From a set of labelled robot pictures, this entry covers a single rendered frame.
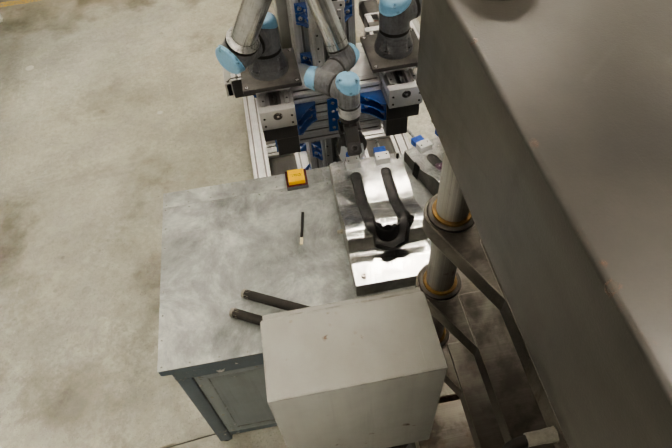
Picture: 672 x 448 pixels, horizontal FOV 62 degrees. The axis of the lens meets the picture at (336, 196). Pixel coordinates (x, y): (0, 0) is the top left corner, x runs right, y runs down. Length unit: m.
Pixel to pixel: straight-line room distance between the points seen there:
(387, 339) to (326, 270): 0.89
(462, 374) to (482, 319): 0.25
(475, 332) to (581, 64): 0.72
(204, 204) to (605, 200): 1.73
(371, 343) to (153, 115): 3.00
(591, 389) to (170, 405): 2.26
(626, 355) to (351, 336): 0.61
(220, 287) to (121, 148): 1.93
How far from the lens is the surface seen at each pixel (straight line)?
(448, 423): 1.66
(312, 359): 0.97
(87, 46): 4.62
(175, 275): 1.94
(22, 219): 3.53
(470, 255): 1.00
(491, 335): 1.21
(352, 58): 1.90
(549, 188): 0.49
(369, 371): 0.96
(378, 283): 1.75
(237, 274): 1.88
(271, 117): 2.10
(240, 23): 1.87
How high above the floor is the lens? 2.36
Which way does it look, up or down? 50 degrees down
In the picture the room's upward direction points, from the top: 5 degrees counter-clockwise
